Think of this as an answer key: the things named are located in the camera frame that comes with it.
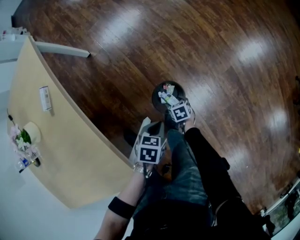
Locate person's right forearm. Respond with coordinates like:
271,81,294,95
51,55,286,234
184,120,232,188

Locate white open box bin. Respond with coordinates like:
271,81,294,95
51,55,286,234
0,26,30,63

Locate pink flowers in white pot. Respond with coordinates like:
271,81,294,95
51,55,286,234
9,121,42,157

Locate person's black jacket torso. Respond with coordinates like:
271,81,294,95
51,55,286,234
124,196,272,240

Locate black lamp cable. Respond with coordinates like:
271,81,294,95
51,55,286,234
6,108,17,128

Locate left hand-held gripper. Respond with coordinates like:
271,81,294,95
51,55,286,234
135,122,167,164

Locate black round trash bin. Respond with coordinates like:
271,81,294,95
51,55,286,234
151,81,187,115

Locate person's left forearm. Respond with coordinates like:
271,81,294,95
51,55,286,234
93,164,153,240

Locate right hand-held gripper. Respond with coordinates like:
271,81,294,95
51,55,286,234
170,101,195,123

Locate person's jeans leg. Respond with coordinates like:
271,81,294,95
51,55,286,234
138,128,209,207

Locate silver bracelet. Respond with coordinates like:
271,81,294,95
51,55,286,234
133,163,153,179

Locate clear plastic water bottle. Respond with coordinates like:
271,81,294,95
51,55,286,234
15,152,39,173

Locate small white plastic block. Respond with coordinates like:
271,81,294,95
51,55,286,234
39,86,53,112

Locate small white blue box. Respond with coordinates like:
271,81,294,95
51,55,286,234
160,92,180,105

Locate person's black shoe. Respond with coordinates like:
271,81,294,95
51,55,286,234
164,109,179,131
123,128,139,146

